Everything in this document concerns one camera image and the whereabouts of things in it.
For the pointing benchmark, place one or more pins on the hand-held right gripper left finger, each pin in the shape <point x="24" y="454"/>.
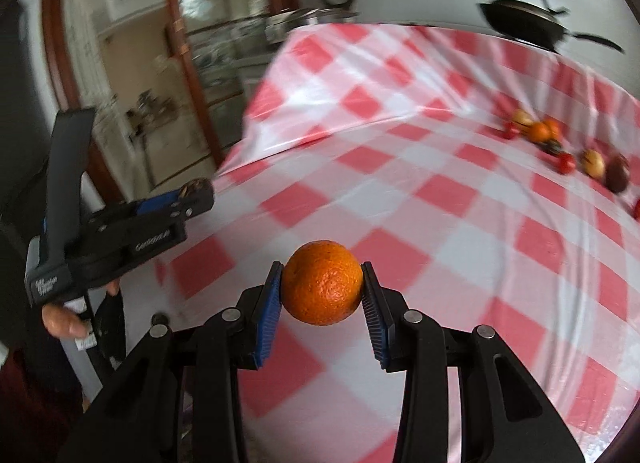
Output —
<point x="267" y="315"/>

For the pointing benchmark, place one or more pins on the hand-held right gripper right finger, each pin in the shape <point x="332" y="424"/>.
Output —
<point x="375" y="325"/>

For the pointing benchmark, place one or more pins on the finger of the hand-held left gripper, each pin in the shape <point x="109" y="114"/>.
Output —
<point x="156" y="203"/>

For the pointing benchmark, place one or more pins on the large orange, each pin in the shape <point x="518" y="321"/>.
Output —
<point x="322" y="283"/>

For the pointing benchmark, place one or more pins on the yellow passion fruit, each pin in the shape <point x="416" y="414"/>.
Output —
<point x="592" y="163"/>
<point x="522" y="118"/>

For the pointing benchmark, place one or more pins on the person's left hand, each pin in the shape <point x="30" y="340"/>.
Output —
<point x="65" y="321"/>

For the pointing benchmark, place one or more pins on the red white checkered tablecloth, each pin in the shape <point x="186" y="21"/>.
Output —
<point x="400" y="193"/>

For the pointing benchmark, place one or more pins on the dark red clothing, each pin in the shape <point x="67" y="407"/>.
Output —
<point x="35" y="408"/>

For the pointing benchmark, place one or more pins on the small red tomato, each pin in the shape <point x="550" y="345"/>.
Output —
<point x="566" y="163"/>
<point x="510" y="131"/>

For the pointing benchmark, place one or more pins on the small dark spiky fruit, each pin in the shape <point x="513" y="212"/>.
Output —
<point x="552" y="146"/>

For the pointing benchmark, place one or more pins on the medium orange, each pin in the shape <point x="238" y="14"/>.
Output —
<point x="539" y="133"/>

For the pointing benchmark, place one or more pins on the dark purple fruit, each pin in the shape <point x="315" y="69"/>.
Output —
<point x="618" y="174"/>

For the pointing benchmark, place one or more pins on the black wok with lid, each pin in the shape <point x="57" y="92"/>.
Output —
<point x="525" y="23"/>

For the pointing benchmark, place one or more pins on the wooden door frame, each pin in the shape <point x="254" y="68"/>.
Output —
<point x="192" y="73"/>

